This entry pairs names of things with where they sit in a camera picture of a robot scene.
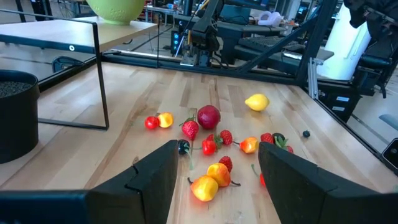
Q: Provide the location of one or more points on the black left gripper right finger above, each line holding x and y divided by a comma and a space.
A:
311, 202

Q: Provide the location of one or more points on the red strawberry with leaves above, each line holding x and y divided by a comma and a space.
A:
190, 130

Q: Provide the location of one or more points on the wooden shelf with black legs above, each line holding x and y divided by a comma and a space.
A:
62, 31

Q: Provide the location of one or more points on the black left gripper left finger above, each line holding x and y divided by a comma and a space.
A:
124, 202

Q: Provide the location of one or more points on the black cabinet with labels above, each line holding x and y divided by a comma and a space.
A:
339, 104

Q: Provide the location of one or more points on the white cylindrical bin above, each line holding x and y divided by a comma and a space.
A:
342, 46

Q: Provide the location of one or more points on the large red strawberry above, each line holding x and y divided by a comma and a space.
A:
281, 143

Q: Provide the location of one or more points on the black office chair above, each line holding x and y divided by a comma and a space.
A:
376, 62

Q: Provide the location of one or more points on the dark blueberry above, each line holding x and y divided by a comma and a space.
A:
306, 133

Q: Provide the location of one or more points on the green plant in black pot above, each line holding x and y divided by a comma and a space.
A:
18, 124

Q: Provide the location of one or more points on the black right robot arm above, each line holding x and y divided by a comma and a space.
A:
202, 31

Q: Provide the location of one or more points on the grey laptop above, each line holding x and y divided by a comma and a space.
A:
236, 14

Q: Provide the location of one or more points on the black keyboard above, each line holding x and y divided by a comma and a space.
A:
267, 42

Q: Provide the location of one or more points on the black blackberry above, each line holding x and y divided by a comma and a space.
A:
278, 136

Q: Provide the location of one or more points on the yellow-orange cherry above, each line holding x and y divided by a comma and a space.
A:
219, 174
166, 120
204, 188

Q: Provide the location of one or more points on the green plastic colander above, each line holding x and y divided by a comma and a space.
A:
116, 11

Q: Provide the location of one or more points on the white plastic object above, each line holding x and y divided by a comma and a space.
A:
270, 18

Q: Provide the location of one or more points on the dark cherry with green stem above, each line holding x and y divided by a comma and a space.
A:
183, 146

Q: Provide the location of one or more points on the red raspberry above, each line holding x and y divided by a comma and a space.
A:
226, 161
226, 137

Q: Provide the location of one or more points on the orange-red cherry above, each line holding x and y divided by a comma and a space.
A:
249, 145

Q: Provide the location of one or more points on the black computer with blue lights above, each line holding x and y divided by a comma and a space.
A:
176, 40

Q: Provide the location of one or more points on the yellow lemon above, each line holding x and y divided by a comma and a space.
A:
257, 102

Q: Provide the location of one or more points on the black phone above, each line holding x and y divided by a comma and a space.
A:
391, 154

